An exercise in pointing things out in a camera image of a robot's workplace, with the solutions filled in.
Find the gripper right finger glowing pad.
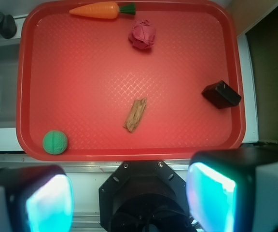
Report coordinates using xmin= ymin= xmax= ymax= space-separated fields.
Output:
xmin=186 ymin=147 xmax=278 ymax=232

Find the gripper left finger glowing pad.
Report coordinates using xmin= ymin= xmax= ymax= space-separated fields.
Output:
xmin=0 ymin=165 xmax=74 ymax=232

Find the small black box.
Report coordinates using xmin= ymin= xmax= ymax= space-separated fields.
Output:
xmin=201 ymin=80 xmax=242 ymax=109

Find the green textured ball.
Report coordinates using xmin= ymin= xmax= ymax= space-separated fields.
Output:
xmin=42 ymin=130 xmax=68 ymax=155

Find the brown wood piece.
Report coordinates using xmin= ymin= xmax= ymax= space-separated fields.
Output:
xmin=123 ymin=97 xmax=147 ymax=133

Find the grey toy sink basin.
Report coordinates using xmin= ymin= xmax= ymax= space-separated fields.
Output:
xmin=0 ymin=39 xmax=20 ymax=129

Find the red plastic tray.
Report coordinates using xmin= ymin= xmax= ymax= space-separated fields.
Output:
xmin=16 ymin=0 xmax=246 ymax=161

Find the crumpled red paper ball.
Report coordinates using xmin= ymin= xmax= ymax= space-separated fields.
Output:
xmin=128 ymin=20 xmax=156 ymax=50

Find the orange toy carrot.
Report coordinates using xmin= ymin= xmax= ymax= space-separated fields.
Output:
xmin=69 ymin=1 xmax=136 ymax=19

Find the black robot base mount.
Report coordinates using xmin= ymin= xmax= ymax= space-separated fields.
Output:
xmin=98 ymin=160 xmax=196 ymax=232

